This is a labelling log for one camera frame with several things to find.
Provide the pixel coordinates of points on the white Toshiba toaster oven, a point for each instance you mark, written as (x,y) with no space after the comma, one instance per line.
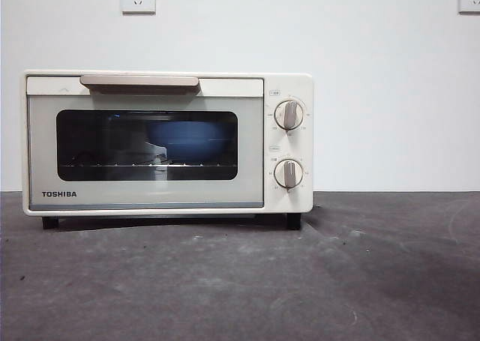
(296,93)

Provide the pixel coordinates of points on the blue ribbed bowl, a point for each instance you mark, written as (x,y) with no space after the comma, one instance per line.
(191,140)

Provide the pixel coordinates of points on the beige oven knob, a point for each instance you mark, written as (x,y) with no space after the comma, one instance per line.
(289,115)
(288,173)

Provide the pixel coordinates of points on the glass-windowed oven door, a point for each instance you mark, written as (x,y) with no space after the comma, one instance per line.
(45,131)

